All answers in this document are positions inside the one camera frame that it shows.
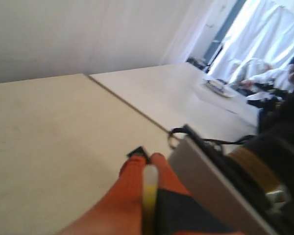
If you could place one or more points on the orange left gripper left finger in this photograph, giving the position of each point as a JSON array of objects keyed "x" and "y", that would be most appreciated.
[{"x": 119, "y": 211}]

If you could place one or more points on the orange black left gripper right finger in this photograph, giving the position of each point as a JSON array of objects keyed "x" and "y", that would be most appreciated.
[{"x": 177, "y": 212}]

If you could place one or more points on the thin yellow stick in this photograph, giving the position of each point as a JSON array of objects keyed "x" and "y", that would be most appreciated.
[{"x": 149, "y": 198}]

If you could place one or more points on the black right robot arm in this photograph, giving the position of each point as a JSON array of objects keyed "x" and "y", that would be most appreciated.
[{"x": 265, "y": 164}]

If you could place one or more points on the white neighbouring table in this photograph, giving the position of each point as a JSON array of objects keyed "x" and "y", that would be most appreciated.
[{"x": 174, "y": 95}]

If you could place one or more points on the papers on far table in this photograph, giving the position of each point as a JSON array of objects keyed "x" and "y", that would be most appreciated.
[{"x": 219, "y": 88}]

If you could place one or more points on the seated person in background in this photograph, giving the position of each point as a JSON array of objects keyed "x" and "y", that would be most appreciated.
[{"x": 272, "y": 87}]

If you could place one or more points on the white window curtain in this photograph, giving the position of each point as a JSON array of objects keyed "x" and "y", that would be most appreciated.
[{"x": 263, "y": 29}]

